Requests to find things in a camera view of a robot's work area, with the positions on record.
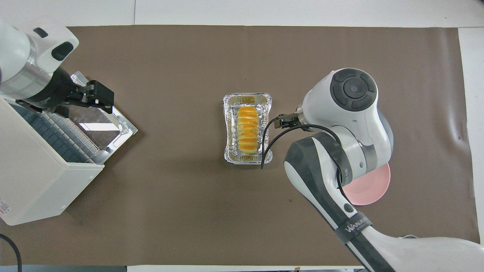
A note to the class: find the cream toaster oven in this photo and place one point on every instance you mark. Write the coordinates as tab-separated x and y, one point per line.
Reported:
34	177

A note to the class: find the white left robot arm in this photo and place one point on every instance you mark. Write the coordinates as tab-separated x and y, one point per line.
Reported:
22	53

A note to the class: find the glass oven door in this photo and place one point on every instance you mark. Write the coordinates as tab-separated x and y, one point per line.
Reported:
113	124

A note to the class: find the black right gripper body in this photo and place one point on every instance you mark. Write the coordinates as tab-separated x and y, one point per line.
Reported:
293	120

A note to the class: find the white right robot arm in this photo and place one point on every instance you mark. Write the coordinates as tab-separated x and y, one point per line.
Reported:
351	113

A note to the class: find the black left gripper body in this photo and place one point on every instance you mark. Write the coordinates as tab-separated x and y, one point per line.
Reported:
49	94

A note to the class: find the pink round plate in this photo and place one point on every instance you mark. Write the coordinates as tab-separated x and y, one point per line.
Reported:
372	189

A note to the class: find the brown table mat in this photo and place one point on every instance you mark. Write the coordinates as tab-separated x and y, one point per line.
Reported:
189	207

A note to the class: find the aluminium foil tray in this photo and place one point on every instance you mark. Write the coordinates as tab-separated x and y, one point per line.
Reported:
231	128

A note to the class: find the sliced yellow bread loaf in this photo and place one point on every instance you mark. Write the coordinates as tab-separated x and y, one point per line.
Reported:
248	130

